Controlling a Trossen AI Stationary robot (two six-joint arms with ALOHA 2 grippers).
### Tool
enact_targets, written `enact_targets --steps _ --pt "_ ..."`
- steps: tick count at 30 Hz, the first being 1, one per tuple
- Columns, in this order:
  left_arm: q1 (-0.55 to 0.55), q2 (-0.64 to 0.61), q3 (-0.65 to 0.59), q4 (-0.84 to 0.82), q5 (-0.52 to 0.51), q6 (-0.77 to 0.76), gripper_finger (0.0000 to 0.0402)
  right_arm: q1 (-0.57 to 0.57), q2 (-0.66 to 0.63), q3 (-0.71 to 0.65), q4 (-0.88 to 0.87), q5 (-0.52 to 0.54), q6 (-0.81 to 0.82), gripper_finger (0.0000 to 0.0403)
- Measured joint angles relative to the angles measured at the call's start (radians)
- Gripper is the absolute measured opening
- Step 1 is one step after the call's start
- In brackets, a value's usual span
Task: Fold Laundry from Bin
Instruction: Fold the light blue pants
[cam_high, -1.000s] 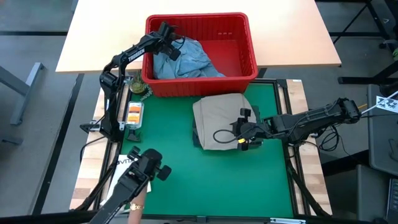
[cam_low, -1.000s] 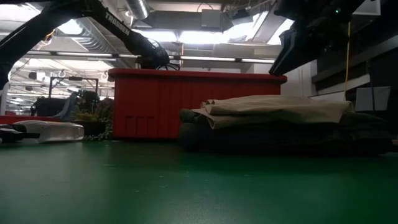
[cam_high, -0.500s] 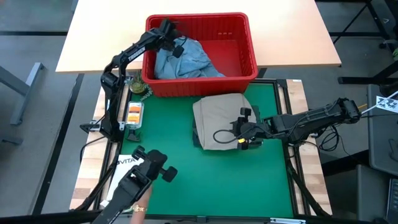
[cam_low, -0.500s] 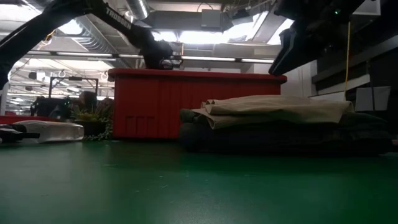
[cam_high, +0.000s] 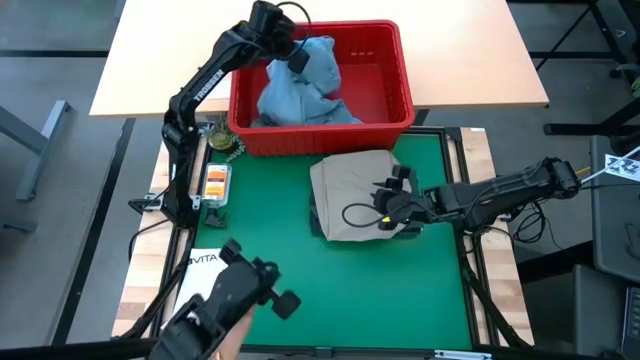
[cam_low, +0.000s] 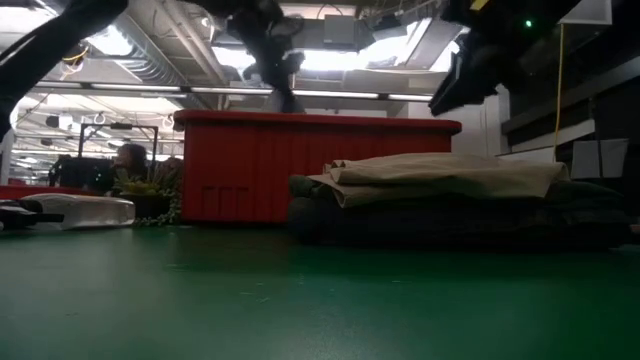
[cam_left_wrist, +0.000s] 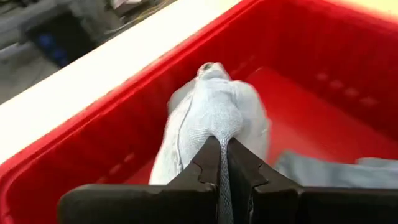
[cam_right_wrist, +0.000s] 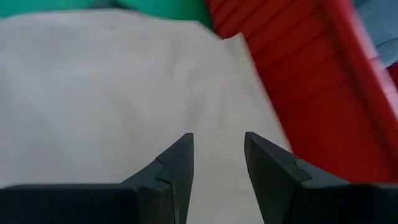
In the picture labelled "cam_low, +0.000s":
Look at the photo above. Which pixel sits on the red plastic laundry bin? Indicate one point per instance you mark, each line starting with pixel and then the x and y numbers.
pixel 250 170

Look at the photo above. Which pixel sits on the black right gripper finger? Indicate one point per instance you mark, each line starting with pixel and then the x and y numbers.
pixel 460 90

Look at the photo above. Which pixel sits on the white box with orange label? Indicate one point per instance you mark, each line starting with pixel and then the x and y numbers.
pixel 85 210

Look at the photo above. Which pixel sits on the small potted succulent plant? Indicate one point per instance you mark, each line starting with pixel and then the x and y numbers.
pixel 150 192

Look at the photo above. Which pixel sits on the dark blue denim jeans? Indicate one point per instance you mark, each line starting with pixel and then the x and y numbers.
pixel 450 230

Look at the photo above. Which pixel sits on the beige garment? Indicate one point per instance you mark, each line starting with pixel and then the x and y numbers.
pixel 440 177

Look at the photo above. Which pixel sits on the long strip ceiling light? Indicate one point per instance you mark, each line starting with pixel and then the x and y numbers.
pixel 150 88

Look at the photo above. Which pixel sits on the green table mat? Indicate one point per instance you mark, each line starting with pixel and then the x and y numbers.
pixel 300 300

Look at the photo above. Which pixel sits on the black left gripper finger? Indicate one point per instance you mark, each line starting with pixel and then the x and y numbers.
pixel 295 102
pixel 277 102

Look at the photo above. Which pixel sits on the person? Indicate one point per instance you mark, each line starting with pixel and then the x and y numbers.
pixel 127 162

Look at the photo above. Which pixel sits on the round metal ceiling duct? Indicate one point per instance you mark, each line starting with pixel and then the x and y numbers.
pixel 215 15

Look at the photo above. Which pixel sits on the dark green shirt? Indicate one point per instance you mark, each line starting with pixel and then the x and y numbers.
pixel 590 197

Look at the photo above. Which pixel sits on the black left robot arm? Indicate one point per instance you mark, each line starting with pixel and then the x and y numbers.
pixel 45 50

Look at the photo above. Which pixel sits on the black monitor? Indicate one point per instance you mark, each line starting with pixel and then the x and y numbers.
pixel 82 174

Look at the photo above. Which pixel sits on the white paper sheet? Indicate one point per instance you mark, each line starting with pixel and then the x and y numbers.
pixel 600 159

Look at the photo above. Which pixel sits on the black metal rack frame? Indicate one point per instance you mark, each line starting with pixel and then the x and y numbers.
pixel 120 127

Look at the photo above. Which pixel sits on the dark ceiling box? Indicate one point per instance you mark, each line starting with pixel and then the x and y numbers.
pixel 340 31

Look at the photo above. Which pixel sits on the red low counter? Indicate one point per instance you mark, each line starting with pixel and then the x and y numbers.
pixel 40 191

